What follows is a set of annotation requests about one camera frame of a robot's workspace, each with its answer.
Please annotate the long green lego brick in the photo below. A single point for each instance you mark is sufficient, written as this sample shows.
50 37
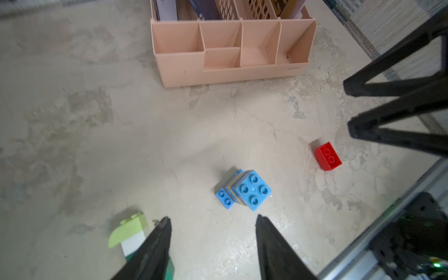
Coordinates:
170 269

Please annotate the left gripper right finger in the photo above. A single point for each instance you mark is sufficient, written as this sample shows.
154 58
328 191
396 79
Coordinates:
277 260

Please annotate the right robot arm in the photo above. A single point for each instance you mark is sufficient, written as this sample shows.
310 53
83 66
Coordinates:
416 241

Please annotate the pink desk file organizer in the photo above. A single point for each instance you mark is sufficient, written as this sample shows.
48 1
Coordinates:
249 42

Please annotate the red lego brick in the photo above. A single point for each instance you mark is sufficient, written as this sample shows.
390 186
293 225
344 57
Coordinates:
327 157

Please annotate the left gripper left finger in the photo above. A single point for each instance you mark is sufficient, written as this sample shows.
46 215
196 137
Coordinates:
150 260

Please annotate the medium blue square lego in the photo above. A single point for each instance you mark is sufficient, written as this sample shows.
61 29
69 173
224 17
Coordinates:
252 189

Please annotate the lime green lego brick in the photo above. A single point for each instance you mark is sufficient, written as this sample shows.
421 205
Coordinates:
128 228

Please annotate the cream square lego brick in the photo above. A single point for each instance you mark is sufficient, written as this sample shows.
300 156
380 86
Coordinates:
132 244

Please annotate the dark purple book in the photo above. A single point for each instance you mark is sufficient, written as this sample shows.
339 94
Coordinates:
206 10

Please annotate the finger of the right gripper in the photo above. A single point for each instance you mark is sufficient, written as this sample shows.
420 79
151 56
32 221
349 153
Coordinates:
395 129
433 86

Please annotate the long blue lego brick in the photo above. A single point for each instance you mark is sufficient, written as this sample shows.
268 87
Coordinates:
225 199

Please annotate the white book in organizer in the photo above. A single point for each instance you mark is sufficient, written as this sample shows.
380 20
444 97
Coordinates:
166 10

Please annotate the yellow lego brick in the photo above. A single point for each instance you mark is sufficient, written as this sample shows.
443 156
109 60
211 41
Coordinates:
231 187

